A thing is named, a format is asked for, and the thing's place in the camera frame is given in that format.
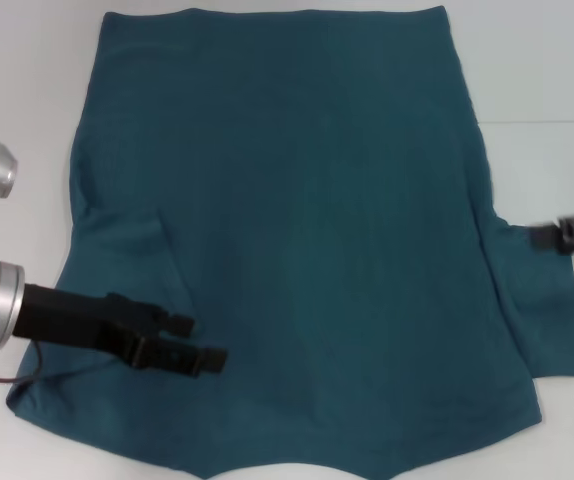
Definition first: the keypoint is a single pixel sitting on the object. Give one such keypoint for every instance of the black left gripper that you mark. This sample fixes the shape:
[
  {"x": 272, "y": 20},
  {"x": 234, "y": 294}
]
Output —
[{"x": 77, "y": 320}]

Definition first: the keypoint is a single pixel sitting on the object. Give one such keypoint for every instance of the blue short-sleeved shirt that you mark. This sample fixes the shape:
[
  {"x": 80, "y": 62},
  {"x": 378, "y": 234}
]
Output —
[{"x": 317, "y": 200}]

